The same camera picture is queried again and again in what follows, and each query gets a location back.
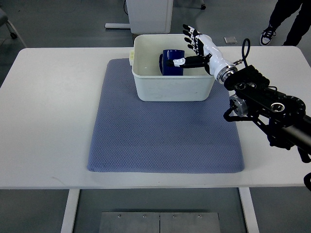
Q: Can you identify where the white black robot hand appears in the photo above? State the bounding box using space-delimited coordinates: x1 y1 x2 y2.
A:
173 24 238 83

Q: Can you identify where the blue mug white inside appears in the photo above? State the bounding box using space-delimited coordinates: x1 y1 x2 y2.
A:
159 49 185 76

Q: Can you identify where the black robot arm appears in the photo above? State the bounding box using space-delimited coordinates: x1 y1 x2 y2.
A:
221 38 311 163

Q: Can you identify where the white plastic box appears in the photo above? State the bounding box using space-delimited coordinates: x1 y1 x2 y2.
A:
129 34 214 101

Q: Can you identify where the small grey floor plate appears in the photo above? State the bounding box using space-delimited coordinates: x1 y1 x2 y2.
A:
224 36 238 45

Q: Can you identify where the person's right leg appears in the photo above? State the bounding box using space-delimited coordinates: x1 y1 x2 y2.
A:
259 0 301 46

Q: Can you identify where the person's leg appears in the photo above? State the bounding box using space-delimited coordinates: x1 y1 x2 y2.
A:
283 0 311 46
259 0 301 46

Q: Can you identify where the person's left leg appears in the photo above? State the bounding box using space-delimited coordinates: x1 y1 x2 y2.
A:
283 0 311 46

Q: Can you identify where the blue quilted mat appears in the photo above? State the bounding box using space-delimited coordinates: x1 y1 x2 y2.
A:
87 59 244 174

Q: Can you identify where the white table leg right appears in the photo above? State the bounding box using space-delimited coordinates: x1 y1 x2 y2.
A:
239 187 259 233

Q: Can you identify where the white table leg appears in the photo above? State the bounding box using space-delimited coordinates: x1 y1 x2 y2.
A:
239 187 259 233
60 189 80 233

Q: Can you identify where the grey metal floor plate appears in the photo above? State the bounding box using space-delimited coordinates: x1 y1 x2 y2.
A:
99 212 221 233

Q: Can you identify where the office chair with castor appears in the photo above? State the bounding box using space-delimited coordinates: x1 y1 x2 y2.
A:
0 9 27 48

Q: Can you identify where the white table leg left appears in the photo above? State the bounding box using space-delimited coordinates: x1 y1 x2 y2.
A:
60 189 80 233

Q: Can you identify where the white cabinet pedestal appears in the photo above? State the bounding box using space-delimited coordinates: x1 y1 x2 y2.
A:
105 0 173 34

